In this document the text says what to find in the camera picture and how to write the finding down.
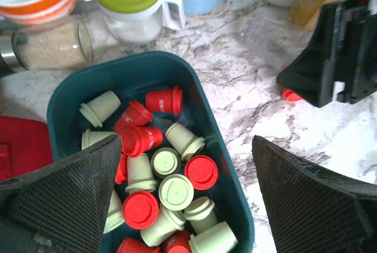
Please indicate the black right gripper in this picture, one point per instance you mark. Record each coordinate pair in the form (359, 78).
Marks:
(339, 62)

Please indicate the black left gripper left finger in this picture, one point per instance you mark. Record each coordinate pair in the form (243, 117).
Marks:
(65, 202)

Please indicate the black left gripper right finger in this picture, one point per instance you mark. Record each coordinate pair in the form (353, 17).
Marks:
(311, 208)

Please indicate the red capsule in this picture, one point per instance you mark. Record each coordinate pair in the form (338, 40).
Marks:
(290, 96)
(137, 140)
(121, 175)
(177, 243)
(165, 101)
(202, 172)
(134, 115)

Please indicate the green capsule cluster top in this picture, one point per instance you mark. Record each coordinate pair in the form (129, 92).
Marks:
(165, 161)

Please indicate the green capsule cluster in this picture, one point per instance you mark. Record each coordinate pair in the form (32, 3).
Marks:
(176, 192)
(165, 161)
(201, 215)
(218, 238)
(140, 175)

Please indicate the teal storage basket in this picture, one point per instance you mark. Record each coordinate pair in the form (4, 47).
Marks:
(131, 78)

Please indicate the red capsule bottom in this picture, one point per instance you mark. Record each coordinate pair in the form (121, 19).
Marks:
(121, 175)

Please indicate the red capsule mid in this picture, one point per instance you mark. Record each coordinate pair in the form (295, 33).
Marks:
(130, 245)
(140, 210)

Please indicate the red cloth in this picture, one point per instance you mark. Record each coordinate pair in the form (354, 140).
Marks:
(25, 146)

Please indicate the pepper grinder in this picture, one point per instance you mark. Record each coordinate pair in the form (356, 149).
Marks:
(59, 45)

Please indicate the green lidded cup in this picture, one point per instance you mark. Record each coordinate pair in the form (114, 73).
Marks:
(141, 21)

